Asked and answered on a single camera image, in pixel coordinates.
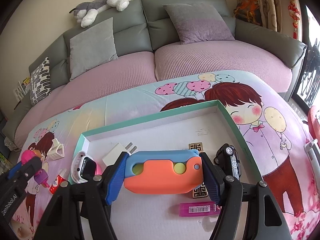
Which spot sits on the white plastic holder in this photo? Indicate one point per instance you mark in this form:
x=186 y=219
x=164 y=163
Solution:
x=56 y=151

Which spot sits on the books on side shelf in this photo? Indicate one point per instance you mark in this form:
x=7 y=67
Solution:
x=22 y=89

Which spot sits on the grey white plush dog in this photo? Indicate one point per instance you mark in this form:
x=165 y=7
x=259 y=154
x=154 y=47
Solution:
x=85 y=13

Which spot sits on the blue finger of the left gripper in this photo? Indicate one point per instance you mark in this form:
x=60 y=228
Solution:
x=13 y=170

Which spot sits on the light grey pillow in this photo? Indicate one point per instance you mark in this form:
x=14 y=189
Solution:
x=92 y=48

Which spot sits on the red hanging ornament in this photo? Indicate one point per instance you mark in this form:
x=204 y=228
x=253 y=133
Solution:
x=294 y=13

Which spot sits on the pink puppy toy figure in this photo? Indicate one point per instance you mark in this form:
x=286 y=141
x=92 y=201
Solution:
x=33 y=168

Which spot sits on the black toy car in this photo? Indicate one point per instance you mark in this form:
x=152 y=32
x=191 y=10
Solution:
x=227 y=159

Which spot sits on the black white patterned pillow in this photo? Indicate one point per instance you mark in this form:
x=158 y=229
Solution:
x=40 y=82

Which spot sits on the grey purple pillow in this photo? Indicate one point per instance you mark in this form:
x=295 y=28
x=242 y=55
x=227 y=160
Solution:
x=198 y=23

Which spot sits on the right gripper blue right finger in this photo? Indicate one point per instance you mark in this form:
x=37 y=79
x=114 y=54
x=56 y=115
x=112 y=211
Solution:
x=209 y=178

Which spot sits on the teal white tray box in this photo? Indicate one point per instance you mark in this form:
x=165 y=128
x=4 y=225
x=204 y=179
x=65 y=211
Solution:
x=144 y=216

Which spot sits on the grey sofa with pink cover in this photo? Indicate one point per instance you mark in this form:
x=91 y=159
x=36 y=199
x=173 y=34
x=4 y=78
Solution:
x=149 y=50

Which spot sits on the white smart watch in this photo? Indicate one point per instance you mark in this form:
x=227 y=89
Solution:
x=83 y=168

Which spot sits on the operator hand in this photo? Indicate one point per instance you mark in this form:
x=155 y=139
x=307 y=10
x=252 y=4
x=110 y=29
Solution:
x=21 y=231

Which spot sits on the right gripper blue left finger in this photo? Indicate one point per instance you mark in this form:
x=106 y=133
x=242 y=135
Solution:
x=115 y=178

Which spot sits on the magenta tube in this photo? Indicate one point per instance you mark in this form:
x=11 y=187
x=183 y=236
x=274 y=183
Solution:
x=198 y=209

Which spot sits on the orange decoration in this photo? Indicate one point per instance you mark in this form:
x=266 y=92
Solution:
x=249 y=11

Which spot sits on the pink smart watch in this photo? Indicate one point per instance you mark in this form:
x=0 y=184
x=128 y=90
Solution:
x=98 y=170

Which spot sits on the red white bottle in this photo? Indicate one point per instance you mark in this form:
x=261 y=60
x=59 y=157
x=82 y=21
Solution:
x=61 y=177

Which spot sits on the cartoon printed bed sheet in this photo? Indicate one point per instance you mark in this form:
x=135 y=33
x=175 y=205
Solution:
x=273 y=132

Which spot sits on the white power adapter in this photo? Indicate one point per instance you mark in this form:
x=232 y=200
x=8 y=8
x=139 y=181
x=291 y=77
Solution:
x=115 y=152

